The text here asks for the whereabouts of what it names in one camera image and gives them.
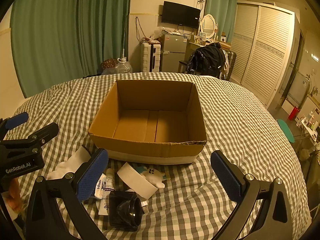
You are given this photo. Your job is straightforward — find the white cosmetic tube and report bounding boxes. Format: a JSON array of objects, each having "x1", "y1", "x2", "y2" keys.
[{"x1": 98, "y1": 168, "x2": 115, "y2": 216}]

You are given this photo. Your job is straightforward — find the black camera lens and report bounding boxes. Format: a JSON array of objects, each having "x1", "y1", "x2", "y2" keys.
[{"x1": 108, "y1": 191, "x2": 142, "y2": 231}]

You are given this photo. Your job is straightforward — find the white plush toy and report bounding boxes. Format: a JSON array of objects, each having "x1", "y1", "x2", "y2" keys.
[{"x1": 135, "y1": 166, "x2": 167, "y2": 189}]

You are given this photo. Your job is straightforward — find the white sock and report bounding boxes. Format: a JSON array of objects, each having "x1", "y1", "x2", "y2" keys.
[{"x1": 46, "y1": 146, "x2": 91, "y2": 180}]

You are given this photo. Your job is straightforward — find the teal stool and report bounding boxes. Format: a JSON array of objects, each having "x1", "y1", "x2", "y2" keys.
[{"x1": 277, "y1": 119, "x2": 295, "y2": 143}]

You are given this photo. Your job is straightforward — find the grey checkered bedspread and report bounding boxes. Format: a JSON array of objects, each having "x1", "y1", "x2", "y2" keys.
[{"x1": 4, "y1": 71, "x2": 312, "y2": 240}]

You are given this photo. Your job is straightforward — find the brown patterned bag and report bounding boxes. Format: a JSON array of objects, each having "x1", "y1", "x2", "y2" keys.
[{"x1": 101, "y1": 58, "x2": 118, "y2": 70}]

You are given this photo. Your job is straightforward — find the large green curtain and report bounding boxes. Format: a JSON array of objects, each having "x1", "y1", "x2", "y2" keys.
[{"x1": 10, "y1": 0, "x2": 130, "y2": 97}]

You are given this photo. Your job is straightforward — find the open cardboard box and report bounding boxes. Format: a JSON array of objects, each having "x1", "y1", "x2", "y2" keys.
[{"x1": 88, "y1": 80, "x2": 207, "y2": 165}]

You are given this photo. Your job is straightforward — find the clear water jug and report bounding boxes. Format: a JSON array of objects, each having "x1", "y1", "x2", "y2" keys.
[{"x1": 116, "y1": 57, "x2": 133, "y2": 74}]

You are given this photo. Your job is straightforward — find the red fire extinguisher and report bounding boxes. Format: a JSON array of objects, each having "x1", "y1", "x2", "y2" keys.
[{"x1": 288, "y1": 107, "x2": 300, "y2": 121}]

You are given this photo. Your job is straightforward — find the white suitcase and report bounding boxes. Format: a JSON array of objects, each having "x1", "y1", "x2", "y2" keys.
[{"x1": 140, "y1": 42, "x2": 161, "y2": 72}]

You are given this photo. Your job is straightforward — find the small grey refrigerator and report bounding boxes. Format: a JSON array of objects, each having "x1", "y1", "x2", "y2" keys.
[{"x1": 161, "y1": 34, "x2": 187, "y2": 73}]

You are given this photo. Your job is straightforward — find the white louvered wardrobe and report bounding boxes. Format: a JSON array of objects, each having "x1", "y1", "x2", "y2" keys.
[{"x1": 231, "y1": 2, "x2": 295, "y2": 107}]

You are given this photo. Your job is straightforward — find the white oval vanity mirror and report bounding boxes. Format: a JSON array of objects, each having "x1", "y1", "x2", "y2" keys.
[{"x1": 200, "y1": 14, "x2": 217, "y2": 39}]

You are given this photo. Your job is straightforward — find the green curtain by wardrobe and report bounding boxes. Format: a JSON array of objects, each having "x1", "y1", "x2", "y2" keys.
[{"x1": 204, "y1": 0, "x2": 237, "y2": 43}]

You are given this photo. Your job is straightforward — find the wall mounted black television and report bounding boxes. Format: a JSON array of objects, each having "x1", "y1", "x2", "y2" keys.
[{"x1": 161, "y1": 1, "x2": 201, "y2": 29}]

